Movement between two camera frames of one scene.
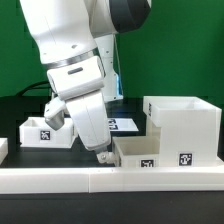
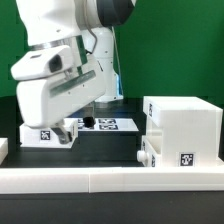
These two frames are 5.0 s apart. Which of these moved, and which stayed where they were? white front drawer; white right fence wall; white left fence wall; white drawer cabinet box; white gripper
Moved: white front drawer; white gripper
Stayed: white left fence wall; white drawer cabinet box; white right fence wall
